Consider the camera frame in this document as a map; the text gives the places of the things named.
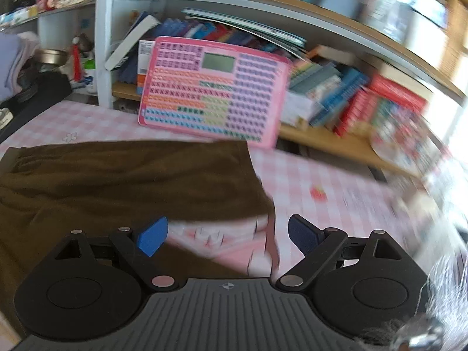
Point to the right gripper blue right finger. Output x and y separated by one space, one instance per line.
321 250

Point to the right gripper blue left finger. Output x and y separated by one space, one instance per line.
137 247

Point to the brown garment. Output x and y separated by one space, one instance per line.
48 191

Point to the pink checkered table mat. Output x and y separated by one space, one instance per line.
259 246

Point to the clear bag of candies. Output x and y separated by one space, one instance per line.
407 143

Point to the row of red dictionaries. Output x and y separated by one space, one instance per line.
374 104

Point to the white small box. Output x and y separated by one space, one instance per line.
297 110

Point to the stack of blue books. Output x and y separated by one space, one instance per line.
331 86

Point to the pink learning tablet board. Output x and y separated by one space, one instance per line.
212 89

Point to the red tassel ornament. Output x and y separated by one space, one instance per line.
75 51

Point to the metal round tin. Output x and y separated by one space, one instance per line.
52 57

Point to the lavender cloth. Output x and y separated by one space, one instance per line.
15 50

